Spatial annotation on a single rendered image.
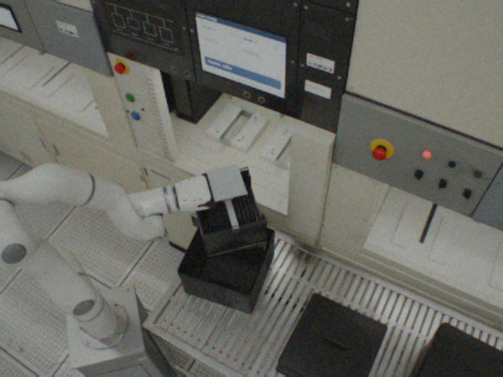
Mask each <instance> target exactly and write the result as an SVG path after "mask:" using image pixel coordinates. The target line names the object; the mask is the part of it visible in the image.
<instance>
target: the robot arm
mask: <svg viewBox="0 0 503 377"><path fill-rule="evenodd" d="M209 188H210V182H209V178H208V175H207V173H205V172H204V173H203V174H201V175H200V176H197V177H193V178H191V179H187V180H184V181H181V182H178V183H176V184H175V185H174V186H173V188H172V186H162V187H160V188H152V189H149V190H146V191H141V192H137V193H135V194H130V195H128V194H127V191H126V190H125V189H124V187H123V186H121V185H120V184H119V183H118V182H117V181H115V180H110V179H107V178H104V177H101V176H99V175H95V174H92V173H90V172H84V171H79V170H77V169H73V168H70V167H67V166H65V165H61V164H58V163H48V164H41V165H40V166H37V167H36V168H34V169H32V170H31V171H29V172H27V173H25V174H24V175H22V176H21V177H17V178H15V179H12V180H4V181H0V265H1V266H3V267H20V268H21V269H23V270H25V271H26V272H27V273H29V275H30V276H32V277H33V278H34V279H35V281H36V282H37V283H39V284H40V285H41V288H42V289H43V290H44V291H45V292H46V293H47V294H48V295H49V297H50V298H51V300H52V301H53V302H54V303H55V304H56V305H57V307H58V308H59V309H60V310H61V311H63V312H64V313H65V314H67V315H70V316H72V317H73V318H74V319H75V320H77V321H78V328H77V330H78V335H79V337H80V338H81V339H82V341H83V342H84V343H85V344H86V345H87V346H89V347H92V348H96V349H106V348H108V347H111V346H114V345H115V344H117V343H118V342H119V341H120V340H121V339H122V337H123V336H125V334H126V329H127V327H128V315H127V313H126V312H125V311H124V309H123V308H122V307H121V306H120V305H119V304H118V303H116V302H114V301H111V300H105V299H104V297H103V296H102V295H101V294H100V292H99V291H98V290H97V287H96V285H95V284H94V283H93V281H92V280H91V278H90V277H89V276H88V275H87V274H86V271H85V270H84V268H83V267H82V265H81V264H80V262H79V261H78V259H77V258H76V256H75V255H74V254H73V253H71V252H70V251H69V250H65V249H55V248H54V247H53V246H52V245H51V244H50V243H49V242H48V241H47V240H46V239H44V238H43V237H42V236H41V235H39V234H37V233H36V232H28V231H27V228H26V227H25V226H24V225H23V224H22V220H21V219H20V217H19V216H18V215H17V214H16V211H15V209H14V206H16V205H19V204H25V205H31V206H46V205H49V204H52V203H55V202H62V203H66V204H70V205H75V206H82V207H87V208H92V209H97V210H101V211H103V212H105V214H106V215H108V217H109V218H110V221H111V222H112V223H113V224H114V226H115V227H116V228H117V229H118V230H119V231H120V232H122V233H123V234H125V235H126V236H128V237H130V238H131V239H135V240H140V241H159V240H161V239H162V238H163V237H164V235H165V232H164V223H163V216H164V215H168V214H171V213H175V212H177V208H178V209H180V210H181V212H190V211H197V210H202V209H207V208H210V207H211V208H215V207H216V203H217V202H218V201H217V202H215V200H214V197H213V194H212V192H210V189H209ZM211 200H213V201H212V202H211Z"/></svg>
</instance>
